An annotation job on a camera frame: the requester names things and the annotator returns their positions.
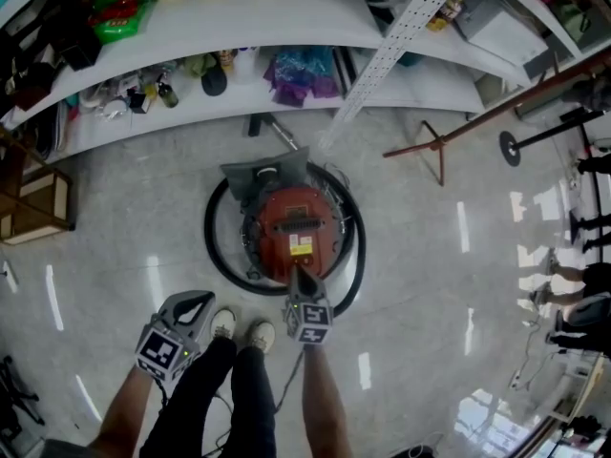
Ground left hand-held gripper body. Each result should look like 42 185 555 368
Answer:
135 301 207 383

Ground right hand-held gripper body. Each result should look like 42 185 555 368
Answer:
283 295 334 347

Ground red vacuum cleaner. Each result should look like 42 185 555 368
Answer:
241 184 357 281

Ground person's right forearm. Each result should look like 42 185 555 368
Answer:
301 343 355 458

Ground person's left forearm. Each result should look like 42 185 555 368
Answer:
87 364 166 458

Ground metal vacuum wand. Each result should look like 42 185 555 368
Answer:
247 112 301 153

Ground person's left white shoe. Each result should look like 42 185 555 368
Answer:
209 307 238 341

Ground person's white shoe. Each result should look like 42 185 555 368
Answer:
209 307 238 341
246 321 277 355

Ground person's right white shoe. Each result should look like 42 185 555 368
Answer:
246 321 277 355

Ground person's black trousers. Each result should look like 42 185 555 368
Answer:
139 335 279 458

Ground grey cloth dust bag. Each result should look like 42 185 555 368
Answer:
220 146 311 203

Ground person's grey shirt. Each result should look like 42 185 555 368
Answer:
39 438 97 458

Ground black tripod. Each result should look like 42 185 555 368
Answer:
0 354 47 442

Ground wooden crate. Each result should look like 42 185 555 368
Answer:
0 126 76 247

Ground small black box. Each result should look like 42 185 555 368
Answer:
127 90 152 115

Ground dark glass bottle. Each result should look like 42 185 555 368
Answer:
157 73 180 110

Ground purple and teal glitter bag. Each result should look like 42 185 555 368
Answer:
263 45 342 109

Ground black cap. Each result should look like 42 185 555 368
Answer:
200 64 229 97

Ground white plastic bottle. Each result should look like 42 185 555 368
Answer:
233 48 260 86

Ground red-brown pole stand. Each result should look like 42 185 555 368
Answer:
382 49 611 188

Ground green cloth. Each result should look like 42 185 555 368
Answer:
184 53 219 78

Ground black round-base stand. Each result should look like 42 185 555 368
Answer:
498 109 608 168

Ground white shelf unit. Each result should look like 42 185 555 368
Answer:
0 0 611 164

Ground green and red snack packet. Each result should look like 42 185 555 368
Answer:
89 0 155 46

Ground yellow drink bottle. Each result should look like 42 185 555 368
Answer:
425 0 466 33

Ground white appliance box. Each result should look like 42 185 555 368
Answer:
453 0 551 69

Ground green bag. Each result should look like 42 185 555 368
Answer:
548 0 594 45

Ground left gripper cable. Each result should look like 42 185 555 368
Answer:
151 377 172 410

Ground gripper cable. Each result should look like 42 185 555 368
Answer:
151 377 172 410
273 348 306 415

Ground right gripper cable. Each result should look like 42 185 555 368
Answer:
273 348 306 415

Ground black vacuum hose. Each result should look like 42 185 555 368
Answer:
203 159 368 319

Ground white perforated shelf post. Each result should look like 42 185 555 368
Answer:
318 0 474 150

